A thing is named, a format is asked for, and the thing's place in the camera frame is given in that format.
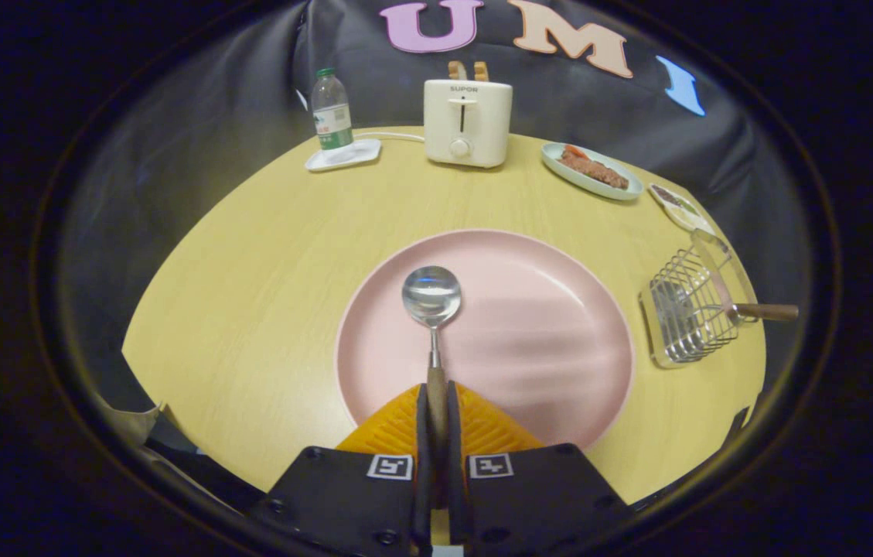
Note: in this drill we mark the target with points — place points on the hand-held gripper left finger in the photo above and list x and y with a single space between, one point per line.
424 464

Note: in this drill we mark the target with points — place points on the red tomato slice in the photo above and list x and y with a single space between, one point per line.
575 151

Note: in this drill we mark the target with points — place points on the white divided grain dish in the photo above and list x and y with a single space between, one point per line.
683 213

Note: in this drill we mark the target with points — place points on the pale green food plate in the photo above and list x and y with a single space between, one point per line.
598 189

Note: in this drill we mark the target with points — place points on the person's beige clothing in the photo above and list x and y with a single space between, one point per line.
131 422

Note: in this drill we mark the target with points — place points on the black backdrop cloth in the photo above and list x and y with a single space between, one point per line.
714 155

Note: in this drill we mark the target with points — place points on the clear water bottle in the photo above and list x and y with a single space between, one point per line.
332 116

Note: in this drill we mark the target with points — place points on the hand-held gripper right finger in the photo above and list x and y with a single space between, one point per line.
458 464

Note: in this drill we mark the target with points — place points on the brown meat slice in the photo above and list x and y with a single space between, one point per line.
595 172

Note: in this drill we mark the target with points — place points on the white toaster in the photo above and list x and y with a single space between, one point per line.
482 131

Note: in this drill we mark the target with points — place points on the pink plate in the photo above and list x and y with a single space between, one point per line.
529 333

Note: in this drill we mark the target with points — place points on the white square coaster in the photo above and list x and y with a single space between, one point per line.
359 153

